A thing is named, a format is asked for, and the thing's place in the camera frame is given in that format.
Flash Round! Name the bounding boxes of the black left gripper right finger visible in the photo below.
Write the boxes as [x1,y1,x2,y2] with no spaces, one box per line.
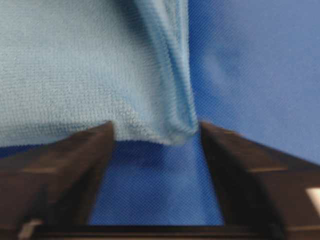
[200,122,320,240]

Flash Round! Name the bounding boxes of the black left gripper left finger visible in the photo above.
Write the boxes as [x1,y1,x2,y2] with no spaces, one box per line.
[0,122,114,240]

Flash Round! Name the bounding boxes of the light blue towel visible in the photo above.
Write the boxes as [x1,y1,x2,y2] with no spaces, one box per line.
[0,0,198,147]

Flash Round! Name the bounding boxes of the dark blue table cloth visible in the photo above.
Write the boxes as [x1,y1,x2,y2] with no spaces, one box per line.
[89,0,320,225]

